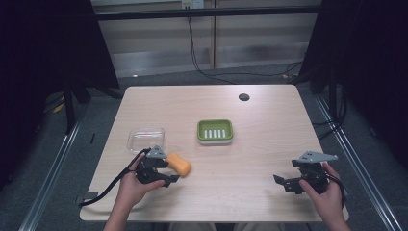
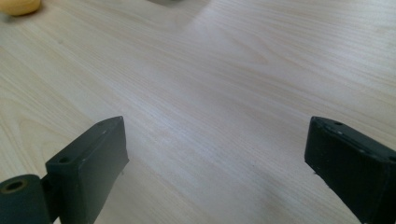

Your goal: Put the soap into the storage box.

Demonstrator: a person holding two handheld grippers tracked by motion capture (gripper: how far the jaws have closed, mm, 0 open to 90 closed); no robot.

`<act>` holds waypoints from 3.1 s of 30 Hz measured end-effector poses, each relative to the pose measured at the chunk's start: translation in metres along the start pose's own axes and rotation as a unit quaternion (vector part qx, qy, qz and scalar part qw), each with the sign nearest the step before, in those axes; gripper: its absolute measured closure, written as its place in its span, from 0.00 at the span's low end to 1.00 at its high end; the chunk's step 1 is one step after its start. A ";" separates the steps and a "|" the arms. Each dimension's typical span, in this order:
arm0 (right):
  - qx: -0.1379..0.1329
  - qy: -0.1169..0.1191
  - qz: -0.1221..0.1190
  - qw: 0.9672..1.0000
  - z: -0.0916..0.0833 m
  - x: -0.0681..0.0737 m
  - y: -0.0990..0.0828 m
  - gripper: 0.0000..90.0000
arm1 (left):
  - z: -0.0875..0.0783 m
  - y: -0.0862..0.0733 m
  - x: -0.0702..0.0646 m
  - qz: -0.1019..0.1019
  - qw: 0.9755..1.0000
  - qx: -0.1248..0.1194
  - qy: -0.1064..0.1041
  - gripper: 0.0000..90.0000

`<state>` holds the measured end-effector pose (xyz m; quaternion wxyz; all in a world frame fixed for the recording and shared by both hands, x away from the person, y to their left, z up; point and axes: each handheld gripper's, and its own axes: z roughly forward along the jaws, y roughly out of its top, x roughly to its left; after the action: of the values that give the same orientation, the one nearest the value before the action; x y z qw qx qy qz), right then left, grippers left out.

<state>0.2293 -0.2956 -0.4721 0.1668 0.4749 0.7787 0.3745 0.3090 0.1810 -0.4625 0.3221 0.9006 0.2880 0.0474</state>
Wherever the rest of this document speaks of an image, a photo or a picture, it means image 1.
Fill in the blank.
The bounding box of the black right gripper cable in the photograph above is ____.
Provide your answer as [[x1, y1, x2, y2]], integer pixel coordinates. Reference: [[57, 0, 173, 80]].
[[326, 172, 348, 208]]

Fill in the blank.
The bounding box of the metal floor rail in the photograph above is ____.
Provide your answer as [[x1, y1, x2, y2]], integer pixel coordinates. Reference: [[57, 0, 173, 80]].
[[18, 118, 83, 231], [314, 94, 406, 231]]

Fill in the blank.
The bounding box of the white power outlet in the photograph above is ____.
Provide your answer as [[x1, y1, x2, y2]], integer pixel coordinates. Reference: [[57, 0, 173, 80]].
[[180, 0, 206, 10]]

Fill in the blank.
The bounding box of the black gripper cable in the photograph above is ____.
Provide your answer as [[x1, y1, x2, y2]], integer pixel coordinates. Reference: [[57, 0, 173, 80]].
[[78, 147, 152, 208], [326, 172, 348, 208]]

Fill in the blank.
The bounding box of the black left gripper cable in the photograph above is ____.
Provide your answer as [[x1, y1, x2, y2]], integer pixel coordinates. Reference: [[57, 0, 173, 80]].
[[78, 147, 152, 208]]

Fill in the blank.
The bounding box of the black horizontal bar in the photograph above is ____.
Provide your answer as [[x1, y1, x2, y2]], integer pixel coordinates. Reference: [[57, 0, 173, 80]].
[[94, 5, 322, 22]]

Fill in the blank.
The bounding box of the orange soap bar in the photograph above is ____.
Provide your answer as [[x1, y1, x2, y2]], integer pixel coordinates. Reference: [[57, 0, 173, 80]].
[[166, 152, 192, 178]]

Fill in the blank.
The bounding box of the clear plastic container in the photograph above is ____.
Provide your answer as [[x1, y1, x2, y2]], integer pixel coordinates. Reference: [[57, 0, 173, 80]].
[[126, 127, 166, 155]]

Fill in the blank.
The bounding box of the person's left hand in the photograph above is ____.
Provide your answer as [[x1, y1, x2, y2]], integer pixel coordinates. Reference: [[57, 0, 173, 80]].
[[115, 161, 166, 212]]

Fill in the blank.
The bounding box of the green soap dish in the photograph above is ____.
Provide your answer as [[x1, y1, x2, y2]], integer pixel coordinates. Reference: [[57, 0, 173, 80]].
[[196, 118, 235, 146]]

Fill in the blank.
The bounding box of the black wall cable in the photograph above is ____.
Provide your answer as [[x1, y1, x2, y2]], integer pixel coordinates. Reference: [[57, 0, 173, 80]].
[[187, 16, 304, 85]]

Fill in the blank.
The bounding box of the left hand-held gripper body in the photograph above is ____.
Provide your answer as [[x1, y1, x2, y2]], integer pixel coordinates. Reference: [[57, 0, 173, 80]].
[[134, 144, 169, 186]]

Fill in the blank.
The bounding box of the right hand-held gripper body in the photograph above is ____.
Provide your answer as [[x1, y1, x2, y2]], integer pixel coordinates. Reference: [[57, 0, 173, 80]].
[[288, 150, 340, 195]]

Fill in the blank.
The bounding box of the bundle of black floor cables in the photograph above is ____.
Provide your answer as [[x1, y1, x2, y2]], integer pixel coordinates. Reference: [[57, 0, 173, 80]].
[[311, 86, 349, 141]]

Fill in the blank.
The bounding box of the person's right hand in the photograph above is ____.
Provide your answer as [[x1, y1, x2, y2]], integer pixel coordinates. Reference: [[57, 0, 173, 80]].
[[298, 162, 346, 223]]

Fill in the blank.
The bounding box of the black curtain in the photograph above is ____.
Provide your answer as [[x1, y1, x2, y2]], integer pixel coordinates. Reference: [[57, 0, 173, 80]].
[[296, 0, 408, 167], [0, 0, 121, 191]]

